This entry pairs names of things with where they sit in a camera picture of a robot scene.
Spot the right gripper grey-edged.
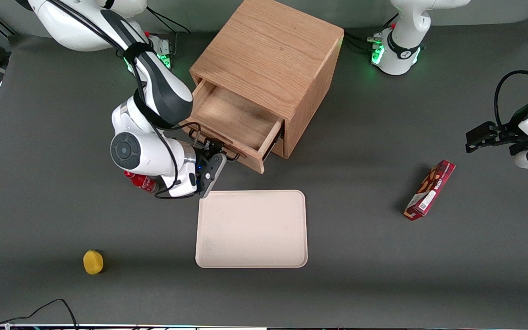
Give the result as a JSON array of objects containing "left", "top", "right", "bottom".
[{"left": 194, "top": 141, "right": 227, "bottom": 198}]

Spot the oak wooden drawer cabinet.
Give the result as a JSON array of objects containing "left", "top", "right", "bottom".
[{"left": 190, "top": 0, "right": 345, "bottom": 160}]

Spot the red snack box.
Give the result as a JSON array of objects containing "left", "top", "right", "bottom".
[{"left": 403, "top": 159, "right": 456, "bottom": 221}]

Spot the small red cola bottle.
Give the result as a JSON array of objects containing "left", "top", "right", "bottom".
[{"left": 124, "top": 170, "right": 159, "bottom": 195}]

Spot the cream rectangular plastic tray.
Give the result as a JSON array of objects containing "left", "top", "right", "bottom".
[{"left": 195, "top": 190, "right": 308, "bottom": 269}]

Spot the yellow lemon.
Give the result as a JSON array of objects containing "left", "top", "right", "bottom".
[{"left": 83, "top": 249, "right": 105, "bottom": 275}]

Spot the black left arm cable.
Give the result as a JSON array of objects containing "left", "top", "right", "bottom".
[{"left": 495, "top": 70, "right": 528, "bottom": 129}]

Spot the black right base cable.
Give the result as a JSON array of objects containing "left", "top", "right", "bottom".
[{"left": 145, "top": 8, "right": 191, "bottom": 35}]

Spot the black base cable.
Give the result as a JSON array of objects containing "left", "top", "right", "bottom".
[
  {"left": 145, "top": 8, "right": 191, "bottom": 35},
  {"left": 344, "top": 29, "right": 378, "bottom": 53}
]

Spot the black left base cable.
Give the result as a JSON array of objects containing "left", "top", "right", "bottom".
[{"left": 344, "top": 29, "right": 378, "bottom": 53}]

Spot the black cable at table edge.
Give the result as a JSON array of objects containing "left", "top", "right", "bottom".
[{"left": 0, "top": 299, "right": 79, "bottom": 330}]

